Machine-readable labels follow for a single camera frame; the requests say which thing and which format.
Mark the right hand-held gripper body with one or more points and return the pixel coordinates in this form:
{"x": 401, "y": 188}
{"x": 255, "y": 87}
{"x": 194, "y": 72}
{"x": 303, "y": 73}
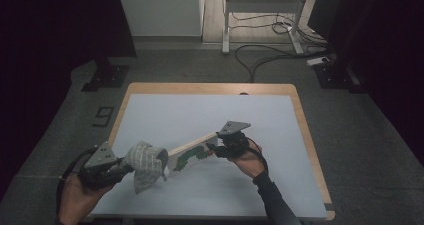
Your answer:
{"x": 233, "y": 143}

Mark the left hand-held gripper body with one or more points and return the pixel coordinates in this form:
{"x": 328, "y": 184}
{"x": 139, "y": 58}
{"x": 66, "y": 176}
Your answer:
{"x": 100, "y": 171}

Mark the grey knitted pouch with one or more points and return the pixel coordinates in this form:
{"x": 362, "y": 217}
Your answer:
{"x": 145, "y": 165}

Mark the white caterpillar picture book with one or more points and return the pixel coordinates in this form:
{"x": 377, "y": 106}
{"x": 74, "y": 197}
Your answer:
{"x": 188, "y": 155}

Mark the person's right hand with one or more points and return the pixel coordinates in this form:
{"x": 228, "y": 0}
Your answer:
{"x": 251, "y": 163}

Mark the person's left hand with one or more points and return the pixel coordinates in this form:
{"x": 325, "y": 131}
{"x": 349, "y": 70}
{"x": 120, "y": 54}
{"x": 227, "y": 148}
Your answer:
{"x": 78, "y": 201}

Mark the wooden table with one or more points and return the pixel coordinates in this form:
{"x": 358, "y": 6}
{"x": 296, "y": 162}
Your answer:
{"x": 213, "y": 88}

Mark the black stand base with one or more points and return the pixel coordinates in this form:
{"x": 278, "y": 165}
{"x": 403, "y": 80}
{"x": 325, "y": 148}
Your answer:
{"x": 108, "y": 78}
{"x": 333, "y": 76}

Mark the white power strip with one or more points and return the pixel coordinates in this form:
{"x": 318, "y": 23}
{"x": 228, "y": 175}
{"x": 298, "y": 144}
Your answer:
{"x": 316, "y": 61}

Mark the dark curtain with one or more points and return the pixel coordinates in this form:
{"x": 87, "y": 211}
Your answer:
{"x": 390, "y": 51}
{"x": 50, "y": 51}

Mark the white cabinet panel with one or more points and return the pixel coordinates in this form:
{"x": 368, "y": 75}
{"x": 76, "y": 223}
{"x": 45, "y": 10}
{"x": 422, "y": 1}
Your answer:
{"x": 160, "y": 8}

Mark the white metal desk frame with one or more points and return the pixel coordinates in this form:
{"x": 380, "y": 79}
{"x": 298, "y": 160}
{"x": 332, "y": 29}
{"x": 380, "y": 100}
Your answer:
{"x": 263, "y": 5}

